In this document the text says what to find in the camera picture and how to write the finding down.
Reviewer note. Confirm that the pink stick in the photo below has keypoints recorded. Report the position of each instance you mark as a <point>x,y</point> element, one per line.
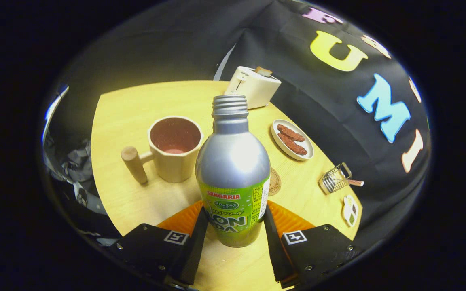
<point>356,183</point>

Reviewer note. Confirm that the wooden table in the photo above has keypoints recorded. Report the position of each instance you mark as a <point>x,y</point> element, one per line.
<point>136,121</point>

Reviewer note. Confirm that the white oval plate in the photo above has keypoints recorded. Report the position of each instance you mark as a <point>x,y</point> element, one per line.
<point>279,141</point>

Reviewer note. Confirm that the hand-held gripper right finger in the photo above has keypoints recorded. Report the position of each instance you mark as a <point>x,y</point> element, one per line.
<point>275,254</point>

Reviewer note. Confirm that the white toaster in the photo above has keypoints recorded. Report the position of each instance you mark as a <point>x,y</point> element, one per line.
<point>251,89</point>

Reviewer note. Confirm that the silver bottle with green label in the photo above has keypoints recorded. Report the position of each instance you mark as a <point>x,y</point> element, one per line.
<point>233,161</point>

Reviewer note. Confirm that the small white divided dish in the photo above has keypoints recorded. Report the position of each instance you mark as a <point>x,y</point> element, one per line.
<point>350,210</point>

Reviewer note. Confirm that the black backdrop cloth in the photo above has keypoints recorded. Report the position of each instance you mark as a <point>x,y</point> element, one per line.
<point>318,89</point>

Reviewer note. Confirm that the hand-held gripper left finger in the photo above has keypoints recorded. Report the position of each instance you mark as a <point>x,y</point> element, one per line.
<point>194,258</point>

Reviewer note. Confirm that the brown meat slice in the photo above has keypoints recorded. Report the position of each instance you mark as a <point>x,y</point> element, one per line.
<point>293,145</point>
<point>290,132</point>

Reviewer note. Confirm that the crumpled grey plastic sheet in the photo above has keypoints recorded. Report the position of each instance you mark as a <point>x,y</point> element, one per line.
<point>71,165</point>

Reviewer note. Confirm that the toast slice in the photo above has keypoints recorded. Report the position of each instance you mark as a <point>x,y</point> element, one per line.
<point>263,71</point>

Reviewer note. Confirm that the round cork coaster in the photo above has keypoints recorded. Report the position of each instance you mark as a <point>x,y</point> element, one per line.
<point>275,182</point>

